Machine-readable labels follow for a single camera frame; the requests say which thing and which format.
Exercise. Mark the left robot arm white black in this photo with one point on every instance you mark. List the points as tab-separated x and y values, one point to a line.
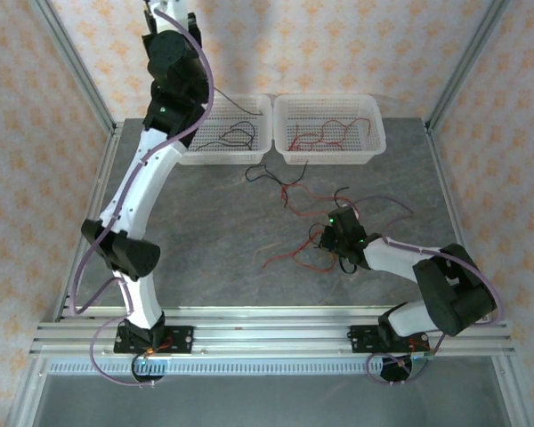
138	178

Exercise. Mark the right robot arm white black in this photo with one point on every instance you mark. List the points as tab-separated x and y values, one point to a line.
391	260

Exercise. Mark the white perforated plastic basket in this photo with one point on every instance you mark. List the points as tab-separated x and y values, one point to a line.
329	111
240	129

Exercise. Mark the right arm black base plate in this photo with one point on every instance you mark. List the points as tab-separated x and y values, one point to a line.
360	338

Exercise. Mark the aluminium frame post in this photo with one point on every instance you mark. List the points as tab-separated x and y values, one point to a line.
71	62
467	62

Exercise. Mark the aluminium table side rail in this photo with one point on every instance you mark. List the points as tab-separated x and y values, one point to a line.
95	204
445	187

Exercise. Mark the aluminium mounting rail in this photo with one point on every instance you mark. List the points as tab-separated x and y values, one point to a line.
271	338

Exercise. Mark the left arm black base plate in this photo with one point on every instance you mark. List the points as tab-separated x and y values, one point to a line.
182	339

